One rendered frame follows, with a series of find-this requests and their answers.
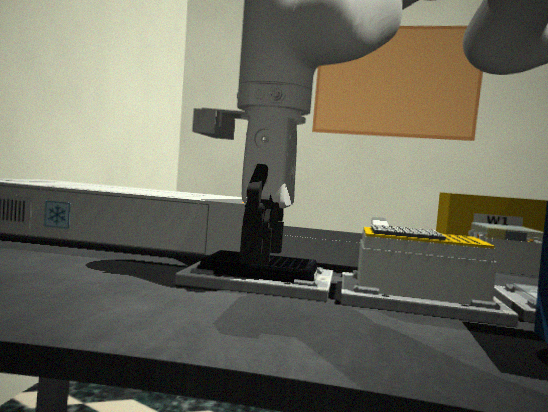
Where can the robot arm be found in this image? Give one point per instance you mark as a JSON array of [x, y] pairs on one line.
[[284, 41]]

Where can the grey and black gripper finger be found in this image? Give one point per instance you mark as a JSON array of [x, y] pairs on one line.
[[277, 228], [256, 234]]

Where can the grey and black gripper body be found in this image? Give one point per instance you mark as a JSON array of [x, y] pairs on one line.
[[278, 151]]

